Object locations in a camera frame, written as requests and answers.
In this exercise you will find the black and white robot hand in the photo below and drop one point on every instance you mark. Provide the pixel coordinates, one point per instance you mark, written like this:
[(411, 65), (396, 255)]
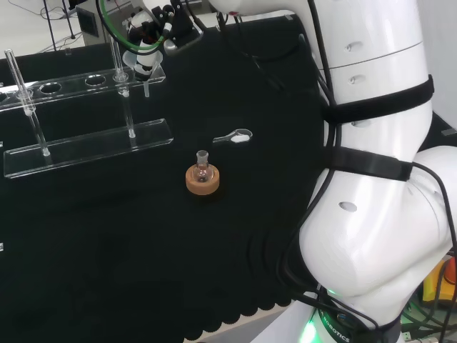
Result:
[(146, 32)]

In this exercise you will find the translucent plastic funnel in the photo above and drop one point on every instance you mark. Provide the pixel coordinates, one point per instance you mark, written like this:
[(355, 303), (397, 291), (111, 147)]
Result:
[(129, 59)]

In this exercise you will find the clear acrylic funnel stand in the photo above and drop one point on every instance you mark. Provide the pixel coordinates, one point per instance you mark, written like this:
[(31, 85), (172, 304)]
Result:
[(93, 146)]

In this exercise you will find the glass weighing funnel with powder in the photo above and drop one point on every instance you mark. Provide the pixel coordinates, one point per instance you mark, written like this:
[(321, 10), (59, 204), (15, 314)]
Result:
[(240, 137)]

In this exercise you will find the grey metal control cabinet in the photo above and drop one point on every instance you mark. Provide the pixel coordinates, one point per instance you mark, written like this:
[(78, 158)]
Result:
[(93, 40)]

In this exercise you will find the black tripod pole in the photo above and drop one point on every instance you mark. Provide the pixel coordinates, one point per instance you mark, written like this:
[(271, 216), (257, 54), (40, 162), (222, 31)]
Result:
[(48, 21), (72, 21)]

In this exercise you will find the round-bottom glass flask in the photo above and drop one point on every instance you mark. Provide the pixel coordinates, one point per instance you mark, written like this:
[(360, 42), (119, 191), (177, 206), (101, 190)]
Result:
[(203, 171)]

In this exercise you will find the black bench cloth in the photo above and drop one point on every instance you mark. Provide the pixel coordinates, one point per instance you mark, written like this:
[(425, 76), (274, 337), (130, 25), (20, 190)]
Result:
[(143, 250)]

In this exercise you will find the yellow stop button box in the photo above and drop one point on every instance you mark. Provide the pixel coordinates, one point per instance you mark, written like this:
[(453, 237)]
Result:
[(433, 282)]

